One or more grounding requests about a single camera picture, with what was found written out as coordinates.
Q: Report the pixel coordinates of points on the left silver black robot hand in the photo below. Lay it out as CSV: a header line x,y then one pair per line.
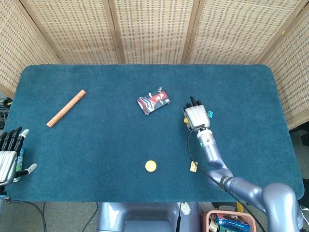
x,y
7,164

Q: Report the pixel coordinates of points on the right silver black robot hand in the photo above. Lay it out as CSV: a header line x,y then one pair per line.
x,y
198,116

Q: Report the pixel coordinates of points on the bottle with green blue label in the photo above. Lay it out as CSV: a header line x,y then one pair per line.
x,y
21,157

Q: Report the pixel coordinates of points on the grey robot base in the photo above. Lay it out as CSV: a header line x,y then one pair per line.
x,y
144,215

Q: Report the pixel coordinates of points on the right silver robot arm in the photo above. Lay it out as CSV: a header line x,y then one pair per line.
x,y
241,186

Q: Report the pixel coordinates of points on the red black snack packet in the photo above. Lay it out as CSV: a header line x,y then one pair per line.
x,y
153,101

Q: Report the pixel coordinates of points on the green binder clip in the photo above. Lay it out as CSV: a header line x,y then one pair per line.
x,y
211,114

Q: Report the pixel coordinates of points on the small beige eraser block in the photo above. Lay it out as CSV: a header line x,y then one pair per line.
x,y
193,168

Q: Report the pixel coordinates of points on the yellow round disc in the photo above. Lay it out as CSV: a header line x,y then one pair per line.
x,y
150,166

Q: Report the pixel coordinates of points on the blue carpet table mat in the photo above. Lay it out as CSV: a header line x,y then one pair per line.
x,y
120,135

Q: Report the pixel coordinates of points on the wooden stick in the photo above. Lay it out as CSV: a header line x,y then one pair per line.
x,y
66,108

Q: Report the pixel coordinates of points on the woven rattan screen panel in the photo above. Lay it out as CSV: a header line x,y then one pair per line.
x,y
154,31
236,31
294,72
19,48
72,31

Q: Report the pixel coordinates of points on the white power strip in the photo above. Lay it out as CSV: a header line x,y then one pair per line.
x,y
186,209

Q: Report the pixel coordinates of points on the pink plastic basket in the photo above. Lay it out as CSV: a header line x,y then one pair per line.
x,y
205,217

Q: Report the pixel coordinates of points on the blue printed box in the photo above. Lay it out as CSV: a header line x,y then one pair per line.
x,y
229,222

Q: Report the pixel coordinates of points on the yellow post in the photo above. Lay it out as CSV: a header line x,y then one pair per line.
x,y
239,207

